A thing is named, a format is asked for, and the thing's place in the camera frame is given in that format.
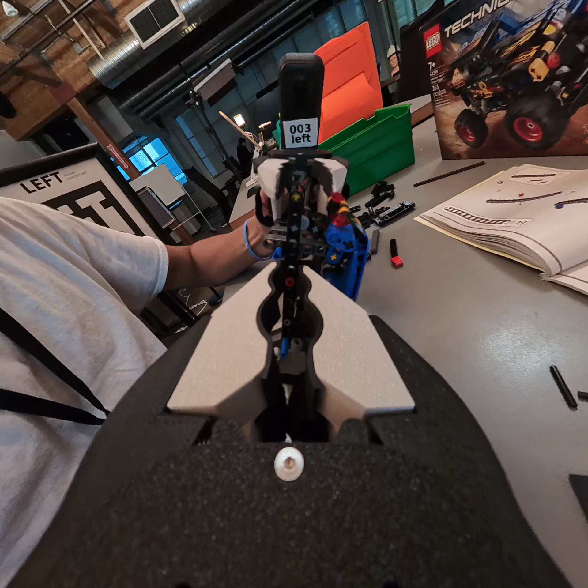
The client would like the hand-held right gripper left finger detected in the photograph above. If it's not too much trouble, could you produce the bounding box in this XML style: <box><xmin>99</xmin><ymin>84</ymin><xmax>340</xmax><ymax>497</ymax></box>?
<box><xmin>165</xmin><ymin>263</ymin><xmax>295</xmax><ymax>444</ymax></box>

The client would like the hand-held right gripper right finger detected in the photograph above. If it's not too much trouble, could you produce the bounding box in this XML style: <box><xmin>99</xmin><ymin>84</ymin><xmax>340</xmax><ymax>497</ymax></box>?
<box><xmin>294</xmin><ymin>266</ymin><xmax>417</xmax><ymax>444</ymax></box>

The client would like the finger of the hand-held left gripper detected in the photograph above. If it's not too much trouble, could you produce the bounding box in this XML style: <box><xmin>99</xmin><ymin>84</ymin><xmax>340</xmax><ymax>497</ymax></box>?
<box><xmin>315</xmin><ymin>157</ymin><xmax>350</xmax><ymax>208</ymax></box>
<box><xmin>256</xmin><ymin>160</ymin><xmax>291</xmax><ymax>222</ymax></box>

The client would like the black blue lego vehicle chassis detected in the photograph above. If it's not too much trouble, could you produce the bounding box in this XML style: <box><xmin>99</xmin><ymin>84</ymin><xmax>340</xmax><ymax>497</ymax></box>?
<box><xmin>263</xmin><ymin>156</ymin><xmax>371</xmax><ymax>384</ymax></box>

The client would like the person's left forearm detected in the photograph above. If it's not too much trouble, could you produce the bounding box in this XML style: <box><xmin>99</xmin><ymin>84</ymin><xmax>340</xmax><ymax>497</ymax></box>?
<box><xmin>163</xmin><ymin>220</ymin><xmax>272</xmax><ymax>291</ymax></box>

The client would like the pile of black lego parts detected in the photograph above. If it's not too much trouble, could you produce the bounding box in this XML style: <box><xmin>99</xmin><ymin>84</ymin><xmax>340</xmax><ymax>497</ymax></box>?
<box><xmin>350</xmin><ymin>181</ymin><xmax>396</xmax><ymax>217</ymax></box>

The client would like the long dark lego axle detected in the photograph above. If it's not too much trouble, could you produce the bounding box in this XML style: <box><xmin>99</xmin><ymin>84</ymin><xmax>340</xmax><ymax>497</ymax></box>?
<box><xmin>413</xmin><ymin>160</ymin><xmax>487</xmax><ymax>188</ymax></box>

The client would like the open lego instruction booklet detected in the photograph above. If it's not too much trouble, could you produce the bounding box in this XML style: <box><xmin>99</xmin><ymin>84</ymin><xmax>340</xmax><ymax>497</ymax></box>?
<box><xmin>413</xmin><ymin>163</ymin><xmax>588</xmax><ymax>296</ymax></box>

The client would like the lego set box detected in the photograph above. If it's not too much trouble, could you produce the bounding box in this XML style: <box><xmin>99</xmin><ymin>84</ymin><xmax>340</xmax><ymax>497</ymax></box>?
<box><xmin>400</xmin><ymin>0</ymin><xmax>588</xmax><ymax>161</ymax></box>

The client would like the black T-shaped lego axle piece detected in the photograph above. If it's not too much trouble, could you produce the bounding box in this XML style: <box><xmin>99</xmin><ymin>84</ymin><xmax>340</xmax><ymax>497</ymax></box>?
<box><xmin>549</xmin><ymin>365</ymin><xmax>588</xmax><ymax>410</ymax></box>

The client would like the dark flat lego tile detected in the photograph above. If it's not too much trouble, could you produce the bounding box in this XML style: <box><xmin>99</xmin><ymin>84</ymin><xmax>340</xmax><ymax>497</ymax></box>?
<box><xmin>569</xmin><ymin>473</ymin><xmax>588</xmax><ymax>525</ymax></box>

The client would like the person's left hand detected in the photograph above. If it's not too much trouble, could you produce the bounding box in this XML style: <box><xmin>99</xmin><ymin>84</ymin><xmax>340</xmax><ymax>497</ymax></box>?
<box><xmin>249</xmin><ymin>189</ymin><xmax>290</xmax><ymax>245</ymax></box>

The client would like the green plastic bin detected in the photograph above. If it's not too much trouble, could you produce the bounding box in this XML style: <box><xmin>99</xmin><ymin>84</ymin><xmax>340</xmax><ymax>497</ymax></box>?
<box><xmin>273</xmin><ymin>103</ymin><xmax>414</xmax><ymax>190</ymax></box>

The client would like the orange plastic bin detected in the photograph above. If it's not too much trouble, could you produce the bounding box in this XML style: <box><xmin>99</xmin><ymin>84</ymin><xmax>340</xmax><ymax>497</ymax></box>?
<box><xmin>314</xmin><ymin>21</ymin><xmax>385</xmax><ymax>143</ymax></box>

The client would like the blue wristband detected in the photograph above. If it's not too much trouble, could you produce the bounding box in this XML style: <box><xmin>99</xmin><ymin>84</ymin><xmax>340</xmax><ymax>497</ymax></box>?
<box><xmin>242</xmin><ymin>218</ymin><xmax>277</xmax><ymax>262</ymax></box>

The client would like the whiteboard easel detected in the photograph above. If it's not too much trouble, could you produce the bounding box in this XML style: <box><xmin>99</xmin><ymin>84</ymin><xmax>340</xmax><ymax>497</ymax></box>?
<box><xmin>130</xmin><ymin>164</ymin><xmax>190</xmax><ymax>213</ymax></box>

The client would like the white ceiling vent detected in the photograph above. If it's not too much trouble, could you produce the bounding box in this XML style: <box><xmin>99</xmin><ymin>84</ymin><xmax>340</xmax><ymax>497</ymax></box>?
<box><xmin>123</xmin><ymin>0</ymin><xmax>185</xmax><ymax>49</ymax></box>

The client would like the person's white shirt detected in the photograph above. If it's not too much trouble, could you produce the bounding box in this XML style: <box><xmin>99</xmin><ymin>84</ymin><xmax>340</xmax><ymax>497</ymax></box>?
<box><xmin>0</xmin><ymin>198</ymin><xmax>170</xmax><ymax>588</ymax></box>

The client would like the black white marker board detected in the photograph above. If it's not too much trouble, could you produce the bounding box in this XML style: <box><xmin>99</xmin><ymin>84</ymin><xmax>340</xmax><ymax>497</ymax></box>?
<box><xmin>0</xmin><ymin>142</ymin><xmax>160</xmax><ymax>240</ymax></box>

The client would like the black lego frame block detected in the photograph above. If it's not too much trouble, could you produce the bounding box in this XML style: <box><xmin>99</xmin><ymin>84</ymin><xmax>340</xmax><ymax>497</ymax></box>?
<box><xmin>373</xmin><ymin>201</ymin><xmax>417</xmax><ymax>227</ymax></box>

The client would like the silver air duct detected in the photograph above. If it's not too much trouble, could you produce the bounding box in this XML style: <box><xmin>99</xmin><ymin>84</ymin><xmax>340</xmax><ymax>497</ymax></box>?
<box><xmin>86</xmin><ymin>0</ymin><xmax>258</xmax><ymax>89</ymax></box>

